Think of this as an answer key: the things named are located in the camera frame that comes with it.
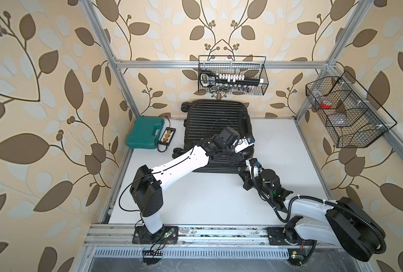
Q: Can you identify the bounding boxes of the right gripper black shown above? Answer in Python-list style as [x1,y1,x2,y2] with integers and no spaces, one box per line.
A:
[238,169,272,199]

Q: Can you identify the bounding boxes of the black hard-shell suitcase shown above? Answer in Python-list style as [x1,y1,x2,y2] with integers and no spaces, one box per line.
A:
[172,100,254,174]

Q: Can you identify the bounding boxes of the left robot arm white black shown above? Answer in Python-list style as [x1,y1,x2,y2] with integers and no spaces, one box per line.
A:
[130,126,255,234]

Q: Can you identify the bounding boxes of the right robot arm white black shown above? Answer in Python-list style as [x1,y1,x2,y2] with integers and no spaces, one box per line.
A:
[244,159,387,262]

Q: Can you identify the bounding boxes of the small black tray orange parts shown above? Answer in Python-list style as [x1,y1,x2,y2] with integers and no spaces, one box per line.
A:
[158,127,176,146]

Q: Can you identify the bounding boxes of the green plastic tool case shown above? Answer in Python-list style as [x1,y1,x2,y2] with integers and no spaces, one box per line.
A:
[125,116,165,150]

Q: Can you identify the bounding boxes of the clear plastic bag in basket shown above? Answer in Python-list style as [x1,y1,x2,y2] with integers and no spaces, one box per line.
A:
[327,112,350,128]

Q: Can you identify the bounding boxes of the red item in basket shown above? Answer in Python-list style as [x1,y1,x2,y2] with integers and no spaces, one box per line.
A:
[320,99,333,109]

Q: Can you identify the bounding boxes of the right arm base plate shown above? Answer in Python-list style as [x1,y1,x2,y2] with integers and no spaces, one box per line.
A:
[266,227,313,247]

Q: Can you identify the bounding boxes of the socket set black rail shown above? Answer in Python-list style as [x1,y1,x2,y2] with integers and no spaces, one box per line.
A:
[198,70,266,87]

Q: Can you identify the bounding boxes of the back wire basket black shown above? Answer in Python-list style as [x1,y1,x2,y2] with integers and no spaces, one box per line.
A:
[198,54,269,96]

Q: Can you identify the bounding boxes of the wire basket black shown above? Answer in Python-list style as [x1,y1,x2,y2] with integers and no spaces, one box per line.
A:
[306,70,397,148]
[198,54,269,96]

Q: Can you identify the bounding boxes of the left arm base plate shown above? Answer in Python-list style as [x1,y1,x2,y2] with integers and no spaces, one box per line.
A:
[132,226,179,245]

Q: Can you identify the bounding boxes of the right wire basket black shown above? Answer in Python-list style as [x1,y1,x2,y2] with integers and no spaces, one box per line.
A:
[306,70,397,148]

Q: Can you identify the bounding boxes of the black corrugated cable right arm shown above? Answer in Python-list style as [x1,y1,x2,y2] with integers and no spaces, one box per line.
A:
[250,164,387,256]

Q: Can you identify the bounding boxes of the aluminium front rail frame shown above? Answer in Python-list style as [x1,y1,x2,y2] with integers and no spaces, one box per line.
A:
[74,224,376,272]

